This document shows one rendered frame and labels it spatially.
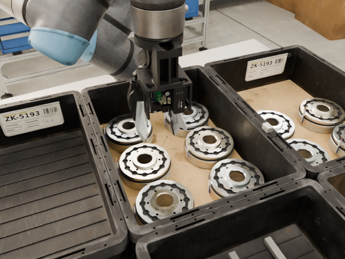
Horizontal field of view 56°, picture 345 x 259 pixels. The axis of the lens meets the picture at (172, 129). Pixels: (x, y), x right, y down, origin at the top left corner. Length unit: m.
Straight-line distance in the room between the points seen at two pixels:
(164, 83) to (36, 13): 0.20
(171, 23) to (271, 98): 0.52
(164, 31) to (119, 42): 0.45
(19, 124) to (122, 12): 0.37
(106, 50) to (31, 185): 0.38
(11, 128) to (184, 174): 0.38
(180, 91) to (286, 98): 0.48
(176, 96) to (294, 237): 0.31
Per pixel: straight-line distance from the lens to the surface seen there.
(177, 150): 0.71
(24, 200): 0.68
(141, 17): 0.44
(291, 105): 0.90
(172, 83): 0.47
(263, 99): 0.90
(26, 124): 0.77
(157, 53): 0.44
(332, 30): 3.49
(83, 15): 0.49
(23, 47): 2.49
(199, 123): 0.73
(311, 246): 0.61
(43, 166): 0.73
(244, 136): 0.68
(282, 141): 0.61
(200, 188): 0.64
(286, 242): 0.60
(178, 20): 0.45
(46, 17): 0.50
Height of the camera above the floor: 1.32
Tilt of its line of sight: 40 degrees down
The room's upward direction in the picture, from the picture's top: straight up
